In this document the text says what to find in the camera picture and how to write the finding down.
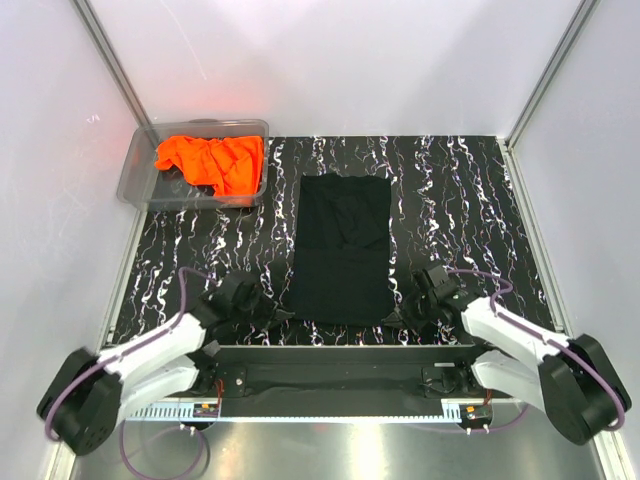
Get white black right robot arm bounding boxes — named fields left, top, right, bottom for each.
left=384, top=263, right=632, bottom=445

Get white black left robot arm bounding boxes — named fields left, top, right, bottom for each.
left=36, top=270, right=294, bottom=456

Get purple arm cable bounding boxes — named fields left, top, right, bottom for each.
left=412, top=269, right=629, bottom=434
left=43, top=267, right=221, bottom=479

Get right aluminium frame post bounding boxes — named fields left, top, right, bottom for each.
left=503, top=0, right=601, bottom=151

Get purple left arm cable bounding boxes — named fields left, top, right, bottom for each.
left=43, top=267, right=221, bottom=479

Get aluminium frame post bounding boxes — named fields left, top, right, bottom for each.
left=70, top=0, right=151, bottom=126
left=503, top=0, right=601, bottom=151

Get right black connector box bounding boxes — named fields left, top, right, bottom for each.
left=460, top=403, right=493, bottom=434

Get left aluminium frame post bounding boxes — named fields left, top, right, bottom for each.
left=70, top=0, right=151, bottom=126

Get black t shirt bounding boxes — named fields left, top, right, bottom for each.
left=287, top=173, right=394, bottom=327

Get orange t shirt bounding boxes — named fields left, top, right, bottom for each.
left=155, top=135, right=265, bottom=197

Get aluminium front rail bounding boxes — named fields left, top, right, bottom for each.
left=67, top=362, right=611, bottom=404

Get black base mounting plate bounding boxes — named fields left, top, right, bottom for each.
left=175, top=345, right=487, bottom=422

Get clear plastic bin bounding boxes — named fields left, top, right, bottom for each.
left=117, top=119, right=269, bottom=211

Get white slotted cable duct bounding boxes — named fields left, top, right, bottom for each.
left=127, top=402, right=213, bottom=422

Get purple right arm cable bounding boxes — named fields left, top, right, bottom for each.
left=412, top=269, right=629, bottom=434

